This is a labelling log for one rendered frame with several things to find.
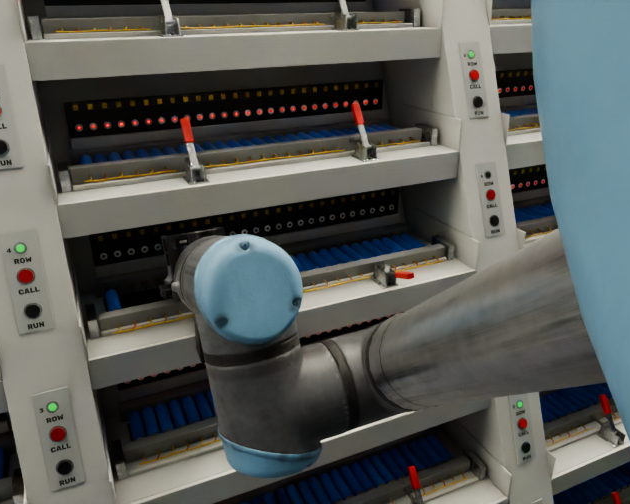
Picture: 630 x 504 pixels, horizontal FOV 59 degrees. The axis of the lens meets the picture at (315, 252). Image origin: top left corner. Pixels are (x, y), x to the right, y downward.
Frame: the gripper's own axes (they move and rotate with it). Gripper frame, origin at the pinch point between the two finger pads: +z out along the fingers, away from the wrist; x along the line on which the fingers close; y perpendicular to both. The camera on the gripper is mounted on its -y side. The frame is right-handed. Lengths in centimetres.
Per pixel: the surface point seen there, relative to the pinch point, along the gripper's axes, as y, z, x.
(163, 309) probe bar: -3.1, -2.1, 4.2
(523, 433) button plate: -36, -8, -50
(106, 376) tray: -9.5, -5.8, 13.0
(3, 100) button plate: 25.9, -6.3, 18.3
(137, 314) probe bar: -3.0, -2.2, 7.7
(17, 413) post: -11.1, -6.8, 23.5
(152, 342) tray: -6.5, -6.0, 6.7
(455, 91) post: 22, -6, -46
